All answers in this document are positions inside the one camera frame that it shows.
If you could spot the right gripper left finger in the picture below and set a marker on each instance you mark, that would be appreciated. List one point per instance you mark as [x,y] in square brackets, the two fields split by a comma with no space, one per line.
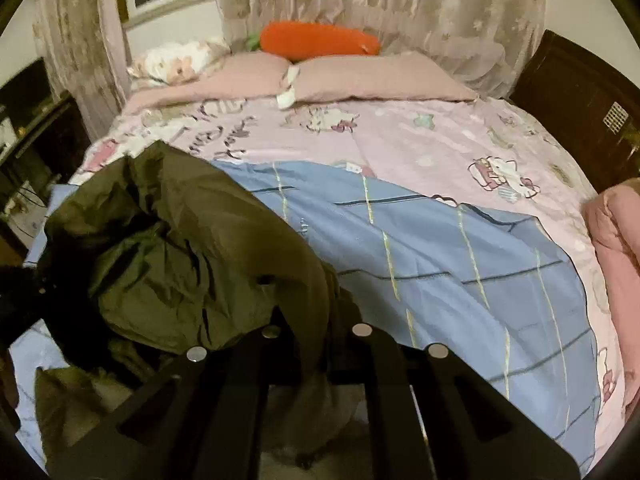
[200,418]

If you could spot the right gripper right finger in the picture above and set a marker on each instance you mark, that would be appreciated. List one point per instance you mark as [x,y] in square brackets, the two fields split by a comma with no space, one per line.
[431,416]

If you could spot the dark olive puffer jacket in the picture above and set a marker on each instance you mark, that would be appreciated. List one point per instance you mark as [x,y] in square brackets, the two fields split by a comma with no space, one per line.
[162,252]

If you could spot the blue plaid bed sheet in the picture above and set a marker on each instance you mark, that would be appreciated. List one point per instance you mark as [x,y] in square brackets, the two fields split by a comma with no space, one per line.
[490,284]

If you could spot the pink cartoon bed sheet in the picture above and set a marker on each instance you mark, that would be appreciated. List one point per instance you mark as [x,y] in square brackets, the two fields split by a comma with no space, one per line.
[485,153]

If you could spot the folded pink quilt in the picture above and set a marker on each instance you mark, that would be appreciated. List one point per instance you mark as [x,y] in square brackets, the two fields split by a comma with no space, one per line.
[612,219]

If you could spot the black computer desk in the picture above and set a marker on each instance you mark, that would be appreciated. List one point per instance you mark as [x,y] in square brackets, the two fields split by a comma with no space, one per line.
[49,153]

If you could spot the right pink pillow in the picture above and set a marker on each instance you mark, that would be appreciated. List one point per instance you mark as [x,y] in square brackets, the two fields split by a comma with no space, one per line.
[409,76]

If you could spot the pink pillow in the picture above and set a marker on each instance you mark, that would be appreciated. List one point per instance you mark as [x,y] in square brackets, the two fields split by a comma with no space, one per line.
[409,76]
[249,75]

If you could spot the dark wooden headboard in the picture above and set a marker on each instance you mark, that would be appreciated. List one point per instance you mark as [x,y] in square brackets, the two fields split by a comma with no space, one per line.
[587,105]

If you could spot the left pink pillow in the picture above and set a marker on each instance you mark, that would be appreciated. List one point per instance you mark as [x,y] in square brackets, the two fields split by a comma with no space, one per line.
[249,75]

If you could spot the black monitor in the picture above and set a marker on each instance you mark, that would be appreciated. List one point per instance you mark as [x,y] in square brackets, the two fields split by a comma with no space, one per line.
[24,96]

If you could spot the orange carrot plush pillow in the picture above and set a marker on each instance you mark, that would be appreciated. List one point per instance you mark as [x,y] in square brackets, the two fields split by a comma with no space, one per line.
[299,41]

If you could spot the right lace curtain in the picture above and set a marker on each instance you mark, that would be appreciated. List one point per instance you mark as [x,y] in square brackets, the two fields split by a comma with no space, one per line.
[485,44]

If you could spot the lace curtain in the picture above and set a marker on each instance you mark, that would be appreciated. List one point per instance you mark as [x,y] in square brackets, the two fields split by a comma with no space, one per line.
[85,53]
[485,44]

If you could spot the left lace curtain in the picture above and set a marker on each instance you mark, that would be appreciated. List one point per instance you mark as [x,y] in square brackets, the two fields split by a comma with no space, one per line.
[85,53]

